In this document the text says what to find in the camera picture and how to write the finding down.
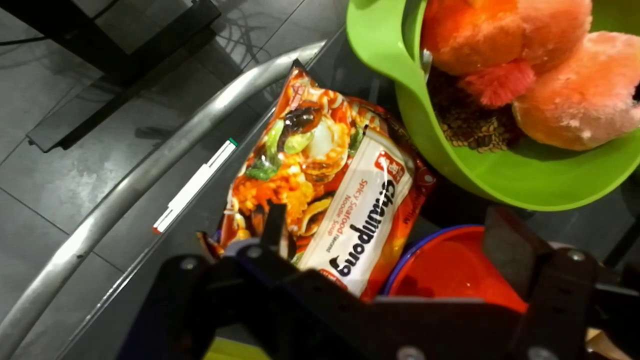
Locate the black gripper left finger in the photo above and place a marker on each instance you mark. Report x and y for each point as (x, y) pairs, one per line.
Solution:
(275, 234)

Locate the green plastic bowl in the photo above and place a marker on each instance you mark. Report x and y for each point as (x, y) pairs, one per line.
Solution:
(384, 34)

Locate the orange plush flamingo toy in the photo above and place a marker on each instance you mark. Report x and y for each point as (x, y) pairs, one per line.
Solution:
(567, 82)

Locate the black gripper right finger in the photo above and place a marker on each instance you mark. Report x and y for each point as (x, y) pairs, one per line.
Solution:
(515, 251)

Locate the red plastic bowl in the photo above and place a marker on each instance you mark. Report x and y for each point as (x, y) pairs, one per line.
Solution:
(452, 265)

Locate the dishwasher with steel handle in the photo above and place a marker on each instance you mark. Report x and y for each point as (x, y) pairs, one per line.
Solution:
(34, 300)

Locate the orange ramen noodle packet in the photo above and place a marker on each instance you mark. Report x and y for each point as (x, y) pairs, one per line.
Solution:
(347, 177)

